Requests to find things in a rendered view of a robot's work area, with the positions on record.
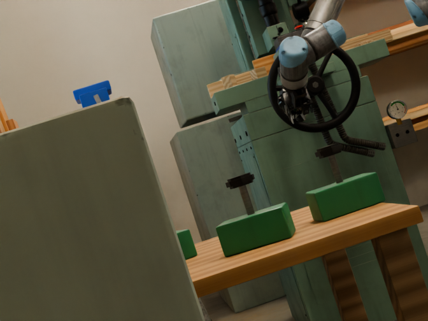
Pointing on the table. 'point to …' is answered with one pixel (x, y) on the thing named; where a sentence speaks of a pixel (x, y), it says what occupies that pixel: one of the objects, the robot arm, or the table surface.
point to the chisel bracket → (273, 35)
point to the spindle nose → (269, 12)
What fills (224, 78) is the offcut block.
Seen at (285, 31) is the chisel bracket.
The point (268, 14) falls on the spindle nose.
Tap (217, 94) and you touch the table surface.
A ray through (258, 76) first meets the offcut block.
